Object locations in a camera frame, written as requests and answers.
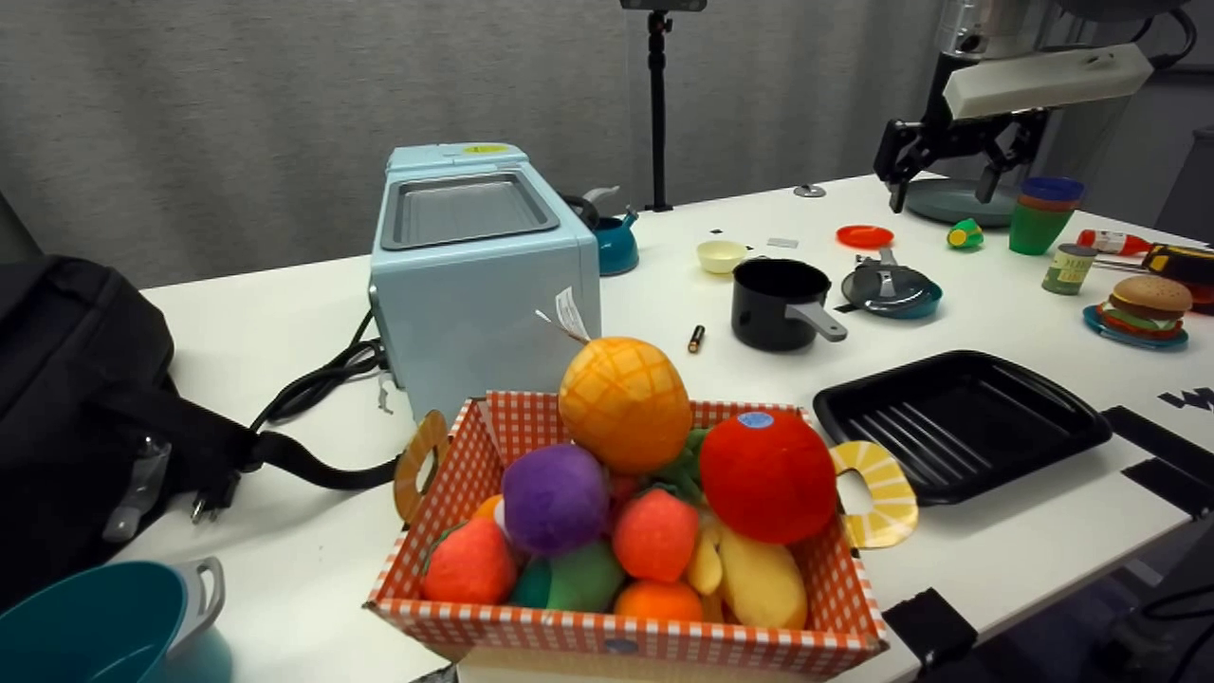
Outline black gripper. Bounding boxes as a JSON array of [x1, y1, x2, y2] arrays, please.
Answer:
[[872, 53, 1046, 211]]

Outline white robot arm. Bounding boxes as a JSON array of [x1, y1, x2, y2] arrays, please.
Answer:
[[872, 0, 1199, 211]]

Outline red plastic lid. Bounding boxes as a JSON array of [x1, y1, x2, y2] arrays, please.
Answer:
[[836, 225, 894, 249]]

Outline blue frying pan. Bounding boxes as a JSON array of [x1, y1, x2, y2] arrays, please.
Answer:
[[843, 252, 946, 318]]

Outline black pot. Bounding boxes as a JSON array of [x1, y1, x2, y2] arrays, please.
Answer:
[[733, 256, 846, 352]]

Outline green blue stacked cups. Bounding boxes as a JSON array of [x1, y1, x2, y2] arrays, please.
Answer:
[[1009, 175, 1085, 252]]

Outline toy hamburger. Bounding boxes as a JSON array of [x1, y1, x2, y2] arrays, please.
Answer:
[[1080, 274, 1191, 350]]

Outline black grill tray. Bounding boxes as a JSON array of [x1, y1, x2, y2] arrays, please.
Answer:
[[813, 350, 1110, 505]]

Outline cream small bowl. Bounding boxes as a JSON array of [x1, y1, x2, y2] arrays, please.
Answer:
[[698, 237, 747, 275]]

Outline small brown battery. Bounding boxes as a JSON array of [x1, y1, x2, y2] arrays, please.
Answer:
[[686, 322, 704, 357]]

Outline teal kettle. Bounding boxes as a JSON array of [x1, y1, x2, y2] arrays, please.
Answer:
[[567, 185, 638, 275]]

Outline red plush tomato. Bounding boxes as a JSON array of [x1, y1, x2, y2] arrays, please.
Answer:
[[698, 411, 839, 545]]

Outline checkered fruit basket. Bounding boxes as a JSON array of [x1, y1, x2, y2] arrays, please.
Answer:
[[366, 390, 889, 679]]

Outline yellow plush pineapple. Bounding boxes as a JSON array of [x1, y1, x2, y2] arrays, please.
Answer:
[[556, 336, 694, 475]]

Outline light blue toaster oven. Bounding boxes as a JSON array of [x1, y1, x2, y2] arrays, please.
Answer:
[[366, 140, 598, 418]]

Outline orange plush fruit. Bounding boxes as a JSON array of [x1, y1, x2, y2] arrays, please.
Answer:
[[613, 580, 704, 620]]

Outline purple plush eggplant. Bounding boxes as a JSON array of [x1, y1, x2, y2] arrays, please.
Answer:
[[499, 445, 609, 552]]

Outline black backpack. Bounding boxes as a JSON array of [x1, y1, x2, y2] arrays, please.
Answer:
[[0, 193, 396, 607]]

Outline teal bowl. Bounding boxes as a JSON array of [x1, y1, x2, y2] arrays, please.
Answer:
[[0, 557, 235, 683]]

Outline camera tripod stand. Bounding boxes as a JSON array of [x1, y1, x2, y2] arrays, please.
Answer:
[[618, 0, 708, 211]]

